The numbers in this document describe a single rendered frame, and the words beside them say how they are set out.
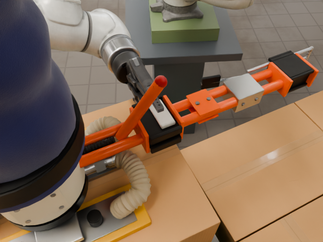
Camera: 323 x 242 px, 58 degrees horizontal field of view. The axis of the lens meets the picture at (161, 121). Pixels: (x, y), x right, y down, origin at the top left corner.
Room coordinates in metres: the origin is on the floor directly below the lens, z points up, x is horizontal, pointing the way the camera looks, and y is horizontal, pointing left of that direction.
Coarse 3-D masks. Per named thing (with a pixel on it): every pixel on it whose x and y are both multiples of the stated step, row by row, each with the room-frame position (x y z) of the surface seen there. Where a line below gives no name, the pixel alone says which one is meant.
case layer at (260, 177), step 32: (320, 96) 0.93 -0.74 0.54; (256, 128) 0.74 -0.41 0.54; (288, 128) 0.74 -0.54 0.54; (320, 128) 0.75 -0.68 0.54; (192, 160) 0.59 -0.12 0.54; (224, 160) 0.59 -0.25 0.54; (256, 160) 0.59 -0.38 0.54; (288, 160) 0.59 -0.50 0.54; (320, 160) 0.59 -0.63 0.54; (224, 192) 0.45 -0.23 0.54; (256, 192) 0.45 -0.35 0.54; (288, 192) 0.45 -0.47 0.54; (320, 192) 0.45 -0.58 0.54; (224, 224) 0.34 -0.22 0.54; (256, 224) 0.34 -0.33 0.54; (288, 224) 0.34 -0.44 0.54; (320, 224) 0.34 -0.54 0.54
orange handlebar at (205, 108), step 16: (256, 80) 0.49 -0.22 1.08; (192, 96) 0.43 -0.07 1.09; (208, 96) 0.43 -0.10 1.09; (192, 112) 0.41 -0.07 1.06; (208, 112) 0.39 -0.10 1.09; (112, 128) 0.35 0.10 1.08; (112, 144) 0.31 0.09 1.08; (128, 144) 0.31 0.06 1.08; (80, 160) 0.27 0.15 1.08; (96, 160) 0.28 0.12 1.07
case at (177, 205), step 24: (120, 120) 0.47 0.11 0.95; (168, 168) 0.33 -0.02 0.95; (96, 192) 0.27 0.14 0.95; (168, 192) 0.27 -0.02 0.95; (192, 192) 0.27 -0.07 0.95; (168, 216) 0.22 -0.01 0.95; (192, 216) 0.22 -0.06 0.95; (216, 216) 0.22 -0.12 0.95; (120, 240) 0.17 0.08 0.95; (144, 240) 0.17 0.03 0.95; (168, 240) 0.17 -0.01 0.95; (192, 240) 0.18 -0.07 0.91
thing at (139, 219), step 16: (112, 192) 0.26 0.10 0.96; (80, 208) 0.23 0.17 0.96; (96, 208) 0.23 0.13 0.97; (144, 208) 0.23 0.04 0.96; (80, 224) 0.19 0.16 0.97; (96, 224) 0.19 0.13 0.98; (112, 224) 0.19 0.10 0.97; (128, 224) 0.20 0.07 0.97; (144, 224) 0.20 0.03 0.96; (0, 240) 0.17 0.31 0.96; (16, 240) 0.16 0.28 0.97; (32, 240) 0.16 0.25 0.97; (96, 240) 0.17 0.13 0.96; (112, 240) 0.17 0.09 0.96
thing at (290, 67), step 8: (288, 56) 0.55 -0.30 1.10; (296, 56) 0.55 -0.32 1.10; (272, 64) 0.52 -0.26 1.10; (280, 64) 0.52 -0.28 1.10; (288, 64) 0.52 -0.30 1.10; (296, 64) 0.52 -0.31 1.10; (304, 64) 0.52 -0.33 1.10; (280, 72) 0.50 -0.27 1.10; (288, 72) 0.50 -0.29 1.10; (296, 72) 0.50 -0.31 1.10; (304, 72) 0.50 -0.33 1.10; (312, 72) 0.50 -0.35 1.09; (272, 80) 0.51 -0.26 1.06; (288, 80) 0.47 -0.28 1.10; (296, 80) 0.49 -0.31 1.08; (304, 80) 0.50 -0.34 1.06; (312, 80) 0.50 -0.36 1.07; (288, 88) 0.46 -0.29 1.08; (296, 88) 0.49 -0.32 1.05
